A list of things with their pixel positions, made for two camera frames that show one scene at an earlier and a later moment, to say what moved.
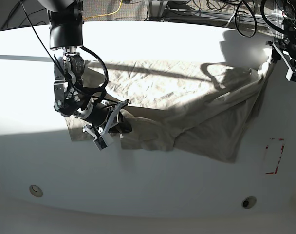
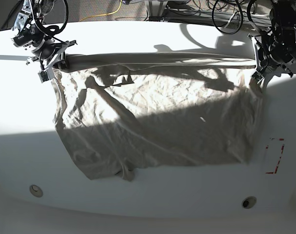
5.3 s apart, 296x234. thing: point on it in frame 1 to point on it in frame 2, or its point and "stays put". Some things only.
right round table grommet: x=249 y=202 stays put
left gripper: x=100 y=115 to x=49 y=49
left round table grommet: x=36 y=190 stays put
